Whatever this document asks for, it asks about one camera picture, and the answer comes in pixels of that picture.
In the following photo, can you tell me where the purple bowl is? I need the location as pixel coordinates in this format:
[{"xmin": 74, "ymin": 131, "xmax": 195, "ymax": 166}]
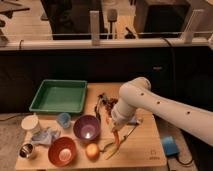
[{"xmin": 73, "ymin": 115, "xmax": 101, "ymax": 141}]

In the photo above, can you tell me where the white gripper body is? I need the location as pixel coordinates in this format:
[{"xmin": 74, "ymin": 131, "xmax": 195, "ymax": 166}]
[{"xmin": 112, "ymin": 115, "xmax": 129, "ymax": 132}]

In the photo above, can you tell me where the small metal cup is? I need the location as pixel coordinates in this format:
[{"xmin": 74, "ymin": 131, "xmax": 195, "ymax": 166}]
[{"xmin": 19, "ymin": 143, "xmax": 36, "ymax": 159}]

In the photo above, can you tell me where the red orange pepper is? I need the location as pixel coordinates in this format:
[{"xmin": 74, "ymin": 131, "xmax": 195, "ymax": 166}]
[{"xmin": 105, "ymin": 115, "xmax": 122, "ymax": 147}]

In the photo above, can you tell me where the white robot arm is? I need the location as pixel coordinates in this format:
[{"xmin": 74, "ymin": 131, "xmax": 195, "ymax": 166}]
[{"xmin": 111, "ymin": 77, "xmax": 213, "ymax": 146}]

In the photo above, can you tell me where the green plastic tray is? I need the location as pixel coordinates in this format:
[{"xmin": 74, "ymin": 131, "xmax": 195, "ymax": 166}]
[{"xmin": 29, "ymin": 79, "xmax": 87, "ymax": 114}]

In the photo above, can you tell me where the white paper cup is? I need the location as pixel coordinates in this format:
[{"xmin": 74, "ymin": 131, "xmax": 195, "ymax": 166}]
[{"xmin": 21, "ymin": 115, "xmax": 41, "ymax": 134}]

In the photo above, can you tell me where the crumpled blue cloth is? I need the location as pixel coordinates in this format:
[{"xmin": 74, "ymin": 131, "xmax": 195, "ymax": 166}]
[{"xmin": 31, "ymin": 127, "xmax": 61, "ymax": 146}]

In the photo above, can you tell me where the wooden board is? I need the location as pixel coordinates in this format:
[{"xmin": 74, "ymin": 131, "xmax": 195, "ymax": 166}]
[{"xmin": 15, "ymin": 83, "xmax": 167, "ymax": 171}]

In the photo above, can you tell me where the red bowl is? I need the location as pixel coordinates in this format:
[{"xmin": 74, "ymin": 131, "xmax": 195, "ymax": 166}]
[{"xmin": 48, "ymin": 137, "xmax": 77, "ymax": 167}]

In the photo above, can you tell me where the blue plastic cup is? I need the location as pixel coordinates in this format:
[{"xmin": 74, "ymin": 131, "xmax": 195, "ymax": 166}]
[{"xmin": 56, "ymin": 113, "xmax": 71, "ymax": 129}]

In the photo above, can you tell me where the blue sponge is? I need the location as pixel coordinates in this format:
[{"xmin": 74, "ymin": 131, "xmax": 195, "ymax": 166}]
[{"xmin": 127, "ymin": 116, "xmax": 139, "ymax": 125}]

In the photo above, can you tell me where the yellow red apple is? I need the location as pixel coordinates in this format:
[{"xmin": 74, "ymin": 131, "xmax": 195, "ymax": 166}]
[{"xmin": 85, "ymin": 143, "xmax": 100, "ymax": 159}]

